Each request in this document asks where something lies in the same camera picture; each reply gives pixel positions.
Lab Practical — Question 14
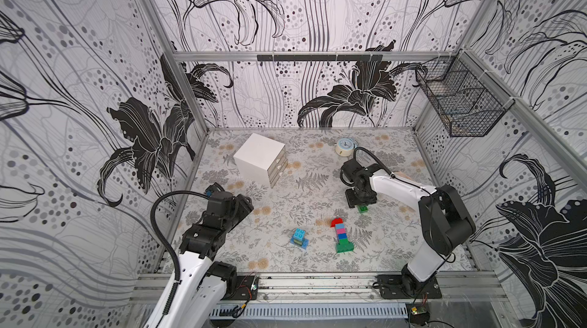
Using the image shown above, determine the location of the red lego brick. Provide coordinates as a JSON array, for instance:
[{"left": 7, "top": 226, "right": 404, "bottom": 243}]
[{"left": 330, "top": 218, "right": 343, "bottom": 227}]

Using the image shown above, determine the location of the long green lego brick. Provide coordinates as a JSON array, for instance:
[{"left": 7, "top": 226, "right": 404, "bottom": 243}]
[{"left": 336, "top": 239, "right": 355, "bottom": 253}]

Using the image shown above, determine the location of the long light blue lego brick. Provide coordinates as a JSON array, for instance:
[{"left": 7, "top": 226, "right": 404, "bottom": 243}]
[{"left": 290, "top": 237, "right": 309, "bottom": 249}]

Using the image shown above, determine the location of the small teal lego brick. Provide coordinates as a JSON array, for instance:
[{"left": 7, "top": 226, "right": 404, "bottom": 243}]
[{"left": 292, "top": 229, "right": 305, "bottom": 245}]

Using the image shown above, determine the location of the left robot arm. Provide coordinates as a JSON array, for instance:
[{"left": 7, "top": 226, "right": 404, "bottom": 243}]
[{"left": 143, "top": 183, "right": 254, "bottom": 327}]

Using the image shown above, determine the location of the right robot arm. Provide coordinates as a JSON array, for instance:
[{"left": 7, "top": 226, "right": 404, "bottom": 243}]
[{"left": 340, "top": 147, "right": 476, "bottom": 285}]

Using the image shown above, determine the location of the large pink round clock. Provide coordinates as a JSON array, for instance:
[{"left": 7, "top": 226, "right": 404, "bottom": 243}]
[{"left": 394, "top": 171, "right": 412, "bottom": 181}]

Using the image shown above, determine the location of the white mini drawer cabinet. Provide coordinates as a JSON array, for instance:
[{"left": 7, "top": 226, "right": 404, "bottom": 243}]
[{"left": 234, "top": 134, "right": 287, "bottom": 188}]

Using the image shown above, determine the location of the small blue cream alarm clock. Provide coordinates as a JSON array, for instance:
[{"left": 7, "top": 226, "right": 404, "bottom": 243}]
[{"left": 335, "top": 138, "right": 359, "bottom": 158}]

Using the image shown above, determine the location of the white slotted cable duct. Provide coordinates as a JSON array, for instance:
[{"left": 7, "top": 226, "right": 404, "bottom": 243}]
[{"left": 238, "top": 302, "right": 408, "bottom": 320}]

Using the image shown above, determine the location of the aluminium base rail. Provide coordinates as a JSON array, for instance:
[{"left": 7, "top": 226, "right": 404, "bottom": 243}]
[{"left": 130, "top": 271, "right": 505, "bottom": 304}]

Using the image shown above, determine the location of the black wire wall basket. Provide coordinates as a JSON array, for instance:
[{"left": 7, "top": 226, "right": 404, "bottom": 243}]
[{"left": 415, "top": 51, "right": 514, "bottom": 138}]

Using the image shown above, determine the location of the black wall hook bar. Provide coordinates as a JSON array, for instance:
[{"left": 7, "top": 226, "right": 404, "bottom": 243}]
[{"left": 256, "top": 54, "right": 383, "bottom": 62}]

